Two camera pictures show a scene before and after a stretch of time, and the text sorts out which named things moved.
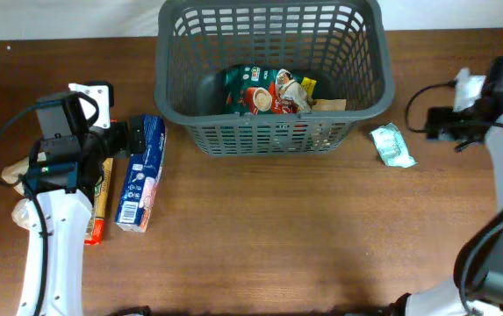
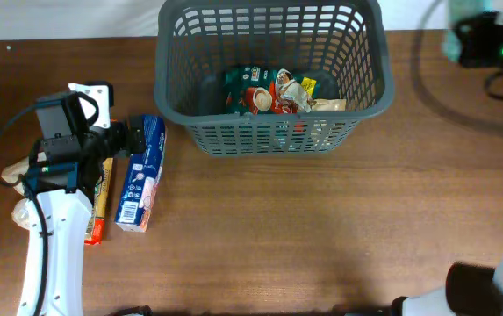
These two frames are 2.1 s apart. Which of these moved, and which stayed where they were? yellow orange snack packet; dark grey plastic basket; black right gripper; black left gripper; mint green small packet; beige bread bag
Moved: mint green small packet; black right gripper
Stayed: yellow orange snack packet; beige bread bag; black left gripper; dark grey plastic basket
